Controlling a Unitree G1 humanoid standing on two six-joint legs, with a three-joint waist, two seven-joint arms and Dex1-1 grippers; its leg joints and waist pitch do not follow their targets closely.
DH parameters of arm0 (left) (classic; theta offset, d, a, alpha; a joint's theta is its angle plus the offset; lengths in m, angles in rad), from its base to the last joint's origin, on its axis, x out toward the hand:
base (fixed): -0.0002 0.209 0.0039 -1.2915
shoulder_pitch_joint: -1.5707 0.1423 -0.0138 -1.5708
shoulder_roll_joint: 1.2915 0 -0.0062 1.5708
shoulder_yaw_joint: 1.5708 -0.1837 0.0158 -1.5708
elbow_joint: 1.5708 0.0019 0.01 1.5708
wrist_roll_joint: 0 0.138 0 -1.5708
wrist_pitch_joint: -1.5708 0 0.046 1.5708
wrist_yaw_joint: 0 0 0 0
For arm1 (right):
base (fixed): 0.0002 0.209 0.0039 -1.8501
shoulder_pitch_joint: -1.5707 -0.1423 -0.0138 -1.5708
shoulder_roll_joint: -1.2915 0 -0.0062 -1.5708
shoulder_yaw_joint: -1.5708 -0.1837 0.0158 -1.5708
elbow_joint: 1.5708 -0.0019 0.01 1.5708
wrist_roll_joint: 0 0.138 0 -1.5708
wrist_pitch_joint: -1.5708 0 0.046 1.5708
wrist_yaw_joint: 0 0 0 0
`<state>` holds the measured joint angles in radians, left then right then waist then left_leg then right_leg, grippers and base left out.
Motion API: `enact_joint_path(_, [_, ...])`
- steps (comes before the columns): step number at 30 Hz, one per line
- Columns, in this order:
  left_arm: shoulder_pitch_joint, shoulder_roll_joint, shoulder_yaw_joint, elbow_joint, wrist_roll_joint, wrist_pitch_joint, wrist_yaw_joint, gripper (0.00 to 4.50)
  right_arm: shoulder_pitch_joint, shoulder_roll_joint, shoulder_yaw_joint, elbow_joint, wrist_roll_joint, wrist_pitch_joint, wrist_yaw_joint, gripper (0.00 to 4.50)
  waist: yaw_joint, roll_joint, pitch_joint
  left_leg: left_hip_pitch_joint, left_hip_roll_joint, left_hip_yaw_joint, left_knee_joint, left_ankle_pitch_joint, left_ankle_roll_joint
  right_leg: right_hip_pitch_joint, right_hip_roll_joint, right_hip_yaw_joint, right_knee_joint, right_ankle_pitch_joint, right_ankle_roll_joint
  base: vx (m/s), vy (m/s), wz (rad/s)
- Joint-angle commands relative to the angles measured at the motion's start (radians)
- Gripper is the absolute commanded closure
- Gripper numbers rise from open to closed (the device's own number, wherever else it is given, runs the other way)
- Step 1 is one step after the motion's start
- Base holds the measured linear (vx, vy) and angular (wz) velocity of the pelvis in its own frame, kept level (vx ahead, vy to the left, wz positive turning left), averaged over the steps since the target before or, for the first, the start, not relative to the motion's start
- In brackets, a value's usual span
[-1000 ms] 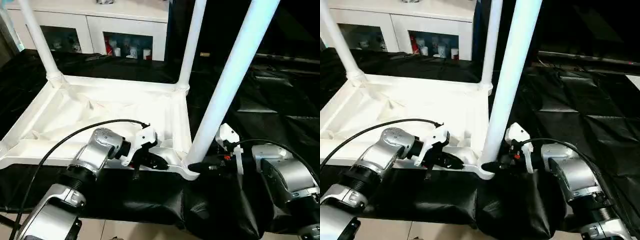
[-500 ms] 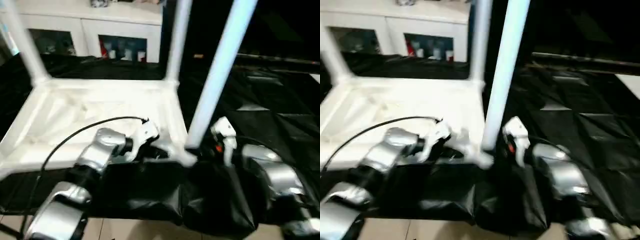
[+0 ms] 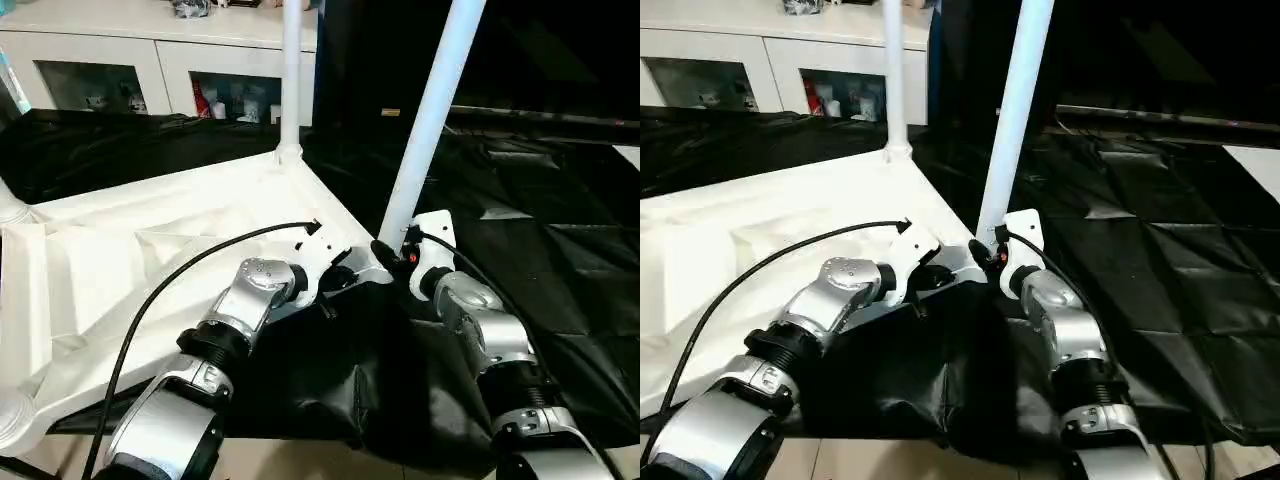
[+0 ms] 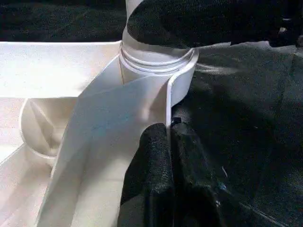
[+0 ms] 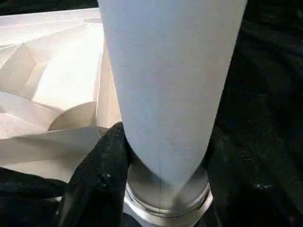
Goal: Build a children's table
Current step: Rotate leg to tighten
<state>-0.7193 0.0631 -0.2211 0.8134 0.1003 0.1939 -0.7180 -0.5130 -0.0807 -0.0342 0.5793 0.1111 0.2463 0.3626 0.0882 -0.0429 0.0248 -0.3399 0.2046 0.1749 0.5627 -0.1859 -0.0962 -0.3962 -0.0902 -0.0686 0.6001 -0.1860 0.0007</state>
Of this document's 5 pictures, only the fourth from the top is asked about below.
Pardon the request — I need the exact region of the black plastic mat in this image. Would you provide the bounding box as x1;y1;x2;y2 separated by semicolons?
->
0;0;303;227

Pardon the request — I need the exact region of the white plastic table top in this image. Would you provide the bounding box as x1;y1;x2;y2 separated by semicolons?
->
0;40;200;227

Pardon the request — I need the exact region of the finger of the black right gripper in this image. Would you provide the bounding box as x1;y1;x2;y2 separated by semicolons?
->
126;0;273;49

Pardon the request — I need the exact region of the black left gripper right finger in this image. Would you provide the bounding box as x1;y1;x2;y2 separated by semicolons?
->
170;115;242;227

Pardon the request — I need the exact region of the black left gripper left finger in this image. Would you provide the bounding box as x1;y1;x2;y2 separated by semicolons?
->
119;122;176;227

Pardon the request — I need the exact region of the white plastic table leg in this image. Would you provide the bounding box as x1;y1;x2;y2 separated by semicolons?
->
119;0;196;74

